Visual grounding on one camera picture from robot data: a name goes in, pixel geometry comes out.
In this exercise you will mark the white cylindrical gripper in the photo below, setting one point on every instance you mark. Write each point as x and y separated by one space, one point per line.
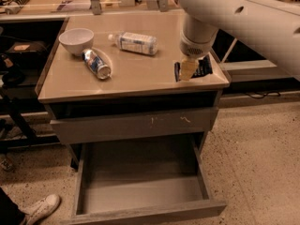
194 50

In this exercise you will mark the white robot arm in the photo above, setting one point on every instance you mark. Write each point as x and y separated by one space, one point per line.
269 27

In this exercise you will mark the grey drawer cabinet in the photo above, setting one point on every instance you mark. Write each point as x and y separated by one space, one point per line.
138 84

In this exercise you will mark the closed grey top drawer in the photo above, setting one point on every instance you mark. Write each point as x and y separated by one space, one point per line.
133 125

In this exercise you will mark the open grey middle drawer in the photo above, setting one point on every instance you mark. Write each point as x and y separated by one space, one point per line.
141 182

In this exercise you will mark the clear plastic water bottle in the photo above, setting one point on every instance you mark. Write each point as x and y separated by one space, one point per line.
135 43

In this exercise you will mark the blue silver soda can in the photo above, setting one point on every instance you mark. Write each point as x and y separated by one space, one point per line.
96 64

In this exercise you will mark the white ceramic bowl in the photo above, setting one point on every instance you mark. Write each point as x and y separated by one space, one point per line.
76 40

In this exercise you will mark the white sneaker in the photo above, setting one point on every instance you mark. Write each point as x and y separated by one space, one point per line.
40 209

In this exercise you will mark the dark trouser leg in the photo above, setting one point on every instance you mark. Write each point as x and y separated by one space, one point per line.
10 214

